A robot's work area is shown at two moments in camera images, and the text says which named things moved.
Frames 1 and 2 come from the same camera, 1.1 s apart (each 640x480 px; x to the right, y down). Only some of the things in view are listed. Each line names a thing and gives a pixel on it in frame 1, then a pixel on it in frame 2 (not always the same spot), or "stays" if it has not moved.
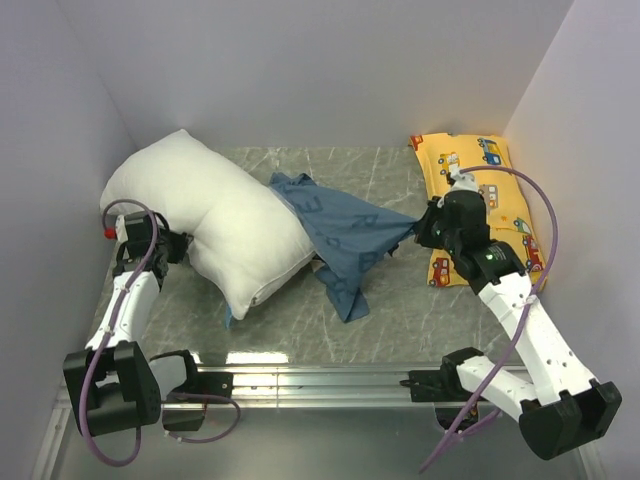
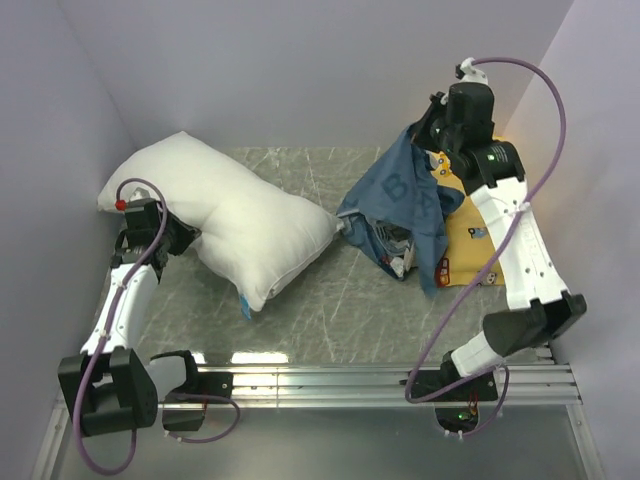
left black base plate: (209, 383) stays
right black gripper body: (446, 236) -> (450, 139)
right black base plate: (436, 386) stays
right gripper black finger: (429, 224) -> (427, 132)
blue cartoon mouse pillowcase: (345, 239) -> (400, 215)
